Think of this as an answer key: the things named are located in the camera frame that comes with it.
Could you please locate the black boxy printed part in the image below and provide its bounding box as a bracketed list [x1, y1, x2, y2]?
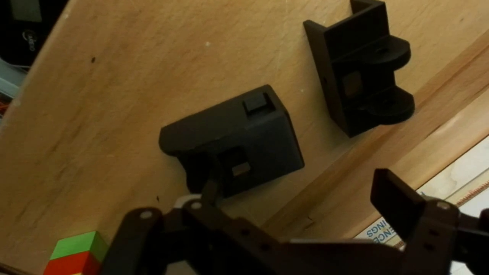
[157, 82, 305, 198]

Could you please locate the black device grey screen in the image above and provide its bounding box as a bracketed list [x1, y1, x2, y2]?
[0, 0, 68, 68]

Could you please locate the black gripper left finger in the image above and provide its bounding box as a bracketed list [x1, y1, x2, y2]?
[100, 163, 291, 275]

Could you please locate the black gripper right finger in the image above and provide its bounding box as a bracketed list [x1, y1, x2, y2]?
[369, 167, 489, 275]

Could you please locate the black bracket with two lugs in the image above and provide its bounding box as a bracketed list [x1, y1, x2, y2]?
[302, 0, 416, 138]

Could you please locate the yellow red green brick stack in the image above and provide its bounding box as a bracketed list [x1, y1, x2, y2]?
[42, 229, 109, 275]

